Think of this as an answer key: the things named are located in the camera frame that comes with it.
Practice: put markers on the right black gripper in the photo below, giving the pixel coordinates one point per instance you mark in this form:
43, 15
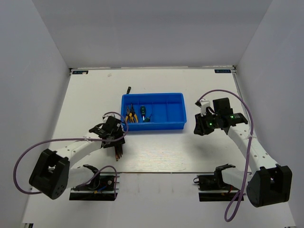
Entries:
200, 128

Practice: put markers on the blue corner label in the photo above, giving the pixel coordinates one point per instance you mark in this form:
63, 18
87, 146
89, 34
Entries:
222, 71
80, 72

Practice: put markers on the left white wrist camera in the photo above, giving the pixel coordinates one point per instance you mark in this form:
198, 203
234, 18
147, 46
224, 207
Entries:
106, 116

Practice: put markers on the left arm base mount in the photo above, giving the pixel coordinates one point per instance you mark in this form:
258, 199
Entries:
102, 188

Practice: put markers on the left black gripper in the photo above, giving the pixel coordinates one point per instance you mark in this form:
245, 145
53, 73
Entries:
112, 144

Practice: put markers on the small green stubby screwdriver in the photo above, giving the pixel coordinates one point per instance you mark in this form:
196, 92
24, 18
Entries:
147, 119

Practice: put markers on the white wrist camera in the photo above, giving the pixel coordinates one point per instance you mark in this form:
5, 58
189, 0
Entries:
203, 104
106, 116

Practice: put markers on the right blue corner label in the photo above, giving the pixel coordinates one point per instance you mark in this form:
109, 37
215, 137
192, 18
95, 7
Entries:
222, 71

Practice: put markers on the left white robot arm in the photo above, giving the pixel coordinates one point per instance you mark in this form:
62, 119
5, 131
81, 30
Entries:
54, 171

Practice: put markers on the blue divided plastic bin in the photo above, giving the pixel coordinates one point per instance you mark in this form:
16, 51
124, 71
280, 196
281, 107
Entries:
167, 111

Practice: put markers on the left blue corner label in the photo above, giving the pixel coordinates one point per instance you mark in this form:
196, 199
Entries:
80, 72

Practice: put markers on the green hex key set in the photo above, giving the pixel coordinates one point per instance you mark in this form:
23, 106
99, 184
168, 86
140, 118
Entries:
118, 149

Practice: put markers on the yellow black needle-nose pliers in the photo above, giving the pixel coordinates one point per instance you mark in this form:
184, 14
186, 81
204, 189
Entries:
133, 115

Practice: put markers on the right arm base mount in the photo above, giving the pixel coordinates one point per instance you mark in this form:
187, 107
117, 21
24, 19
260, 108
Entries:
209, 191

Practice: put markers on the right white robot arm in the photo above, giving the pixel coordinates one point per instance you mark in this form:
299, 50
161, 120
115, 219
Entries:
267, 182

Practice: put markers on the yellow black cutting pliers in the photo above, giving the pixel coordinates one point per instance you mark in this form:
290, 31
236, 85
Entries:
128, 117

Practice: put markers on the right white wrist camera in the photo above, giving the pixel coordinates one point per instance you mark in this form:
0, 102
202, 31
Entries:
203, 104

